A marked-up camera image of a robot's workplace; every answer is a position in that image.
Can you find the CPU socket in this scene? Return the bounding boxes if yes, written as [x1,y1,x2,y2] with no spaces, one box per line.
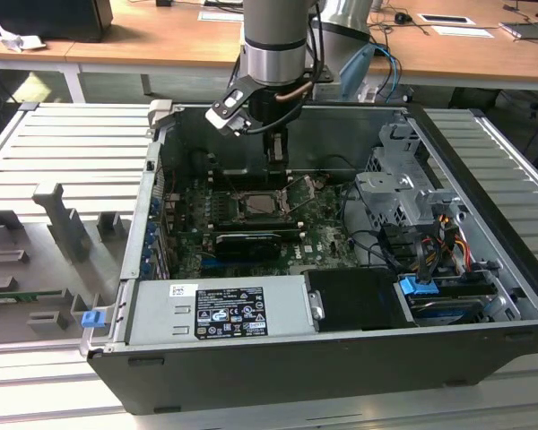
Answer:
[234,190,297,224]

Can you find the black RAM slots bank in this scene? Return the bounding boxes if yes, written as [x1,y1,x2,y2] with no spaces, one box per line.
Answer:
[213,218,306,235]
[211,168,293,193]

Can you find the pale blue teach pendant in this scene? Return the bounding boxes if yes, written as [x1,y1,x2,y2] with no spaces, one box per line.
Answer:
[335,44,377,100]

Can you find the wooden desk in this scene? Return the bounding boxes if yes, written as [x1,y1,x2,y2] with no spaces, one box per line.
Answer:
[0,0,538,93]

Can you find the silver metal drive cage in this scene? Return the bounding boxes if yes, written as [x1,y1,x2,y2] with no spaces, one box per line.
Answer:
[352,123,459,235]

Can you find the black graphics card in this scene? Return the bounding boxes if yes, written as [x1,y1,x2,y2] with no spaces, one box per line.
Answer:
[213,230,282,262]

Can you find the green motherboard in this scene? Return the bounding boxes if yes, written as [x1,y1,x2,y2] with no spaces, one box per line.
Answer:
[163,172,364,277]

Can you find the white paper sheet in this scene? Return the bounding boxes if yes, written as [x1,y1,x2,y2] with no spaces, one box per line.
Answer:
[431,25,495,39]

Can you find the black plastic shroud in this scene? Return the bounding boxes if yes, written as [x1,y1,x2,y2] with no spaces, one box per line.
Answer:
[303,268,416,333]

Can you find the blue disk carrier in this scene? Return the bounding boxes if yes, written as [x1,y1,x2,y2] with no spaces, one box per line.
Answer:
[397,275,438,297]

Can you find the grey power supply unit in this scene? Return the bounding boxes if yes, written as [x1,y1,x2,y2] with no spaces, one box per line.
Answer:
[127,275,318,347]

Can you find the black box on desk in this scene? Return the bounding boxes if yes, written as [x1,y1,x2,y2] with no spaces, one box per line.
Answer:
[0,0,115,44]

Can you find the black open PC case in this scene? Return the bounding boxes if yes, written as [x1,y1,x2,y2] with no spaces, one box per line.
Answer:
[79,99,538,416]

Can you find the crumpled white paper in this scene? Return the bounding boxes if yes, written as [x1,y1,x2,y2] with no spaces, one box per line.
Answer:
[0,24,47,53]

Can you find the grey parts rack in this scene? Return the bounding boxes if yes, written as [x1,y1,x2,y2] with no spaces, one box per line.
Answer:
[0,182,134,347]

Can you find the green RAM stick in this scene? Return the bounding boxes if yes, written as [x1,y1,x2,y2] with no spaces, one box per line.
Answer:
[0,290,65,303]

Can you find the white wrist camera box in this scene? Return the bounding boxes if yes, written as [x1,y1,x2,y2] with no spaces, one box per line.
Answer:
[204,75,253,138]

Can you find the grey case handle latch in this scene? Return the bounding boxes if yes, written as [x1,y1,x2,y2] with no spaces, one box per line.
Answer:
[146,99,177,132]

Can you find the blue cable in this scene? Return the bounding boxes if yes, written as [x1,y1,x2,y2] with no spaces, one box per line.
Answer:
[375,44,404,103]

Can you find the yellow and red wires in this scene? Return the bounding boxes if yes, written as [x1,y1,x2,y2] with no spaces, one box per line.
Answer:
[423,236,471,274]

